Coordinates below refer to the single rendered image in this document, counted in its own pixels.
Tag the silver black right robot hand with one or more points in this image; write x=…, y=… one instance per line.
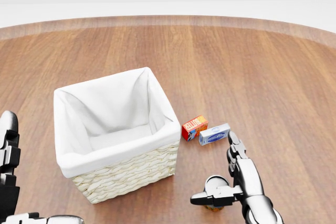
x=249, y=182

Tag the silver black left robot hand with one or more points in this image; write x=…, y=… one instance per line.
x=9, y=155

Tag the soup can with silver lid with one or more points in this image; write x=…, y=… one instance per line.
x=216, y=180

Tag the wicker basket with white liner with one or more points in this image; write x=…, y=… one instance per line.
x=123, y=174

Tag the pale blue cream cheese box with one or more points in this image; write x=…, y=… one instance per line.
x=213, y=135

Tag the red butter box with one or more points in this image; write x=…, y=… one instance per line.
x=193, y=129

